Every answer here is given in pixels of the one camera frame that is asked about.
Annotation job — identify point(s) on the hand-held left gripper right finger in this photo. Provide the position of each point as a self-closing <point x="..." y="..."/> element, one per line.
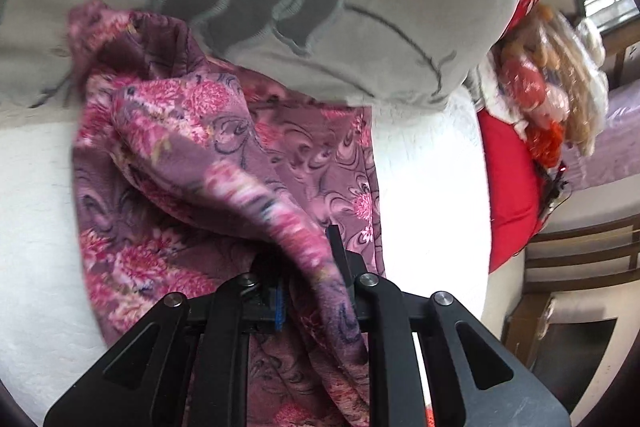
<point x="387" y="307"/>

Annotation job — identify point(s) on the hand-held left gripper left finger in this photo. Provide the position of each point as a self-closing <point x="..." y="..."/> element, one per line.
<point x="279" y="307"/>

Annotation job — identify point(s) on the purple floral garment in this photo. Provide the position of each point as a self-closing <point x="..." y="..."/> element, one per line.
<point x="165" y="117"/>

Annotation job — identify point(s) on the red cushion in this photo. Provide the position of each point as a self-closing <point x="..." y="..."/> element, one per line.
<point x="510" y="187"/>

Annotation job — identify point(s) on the wooden chair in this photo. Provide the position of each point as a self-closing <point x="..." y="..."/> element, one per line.
<point x="575" y="252"/>

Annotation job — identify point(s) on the white quilted blanket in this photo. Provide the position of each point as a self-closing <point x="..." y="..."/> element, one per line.
<point x="35" y="207"/>

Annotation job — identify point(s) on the doll in plastic wrap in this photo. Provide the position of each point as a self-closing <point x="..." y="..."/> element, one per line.
<point x="530" y="82"/>

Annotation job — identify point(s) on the purple bedsheet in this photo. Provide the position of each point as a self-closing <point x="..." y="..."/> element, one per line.
<point x="620" y="122"/>

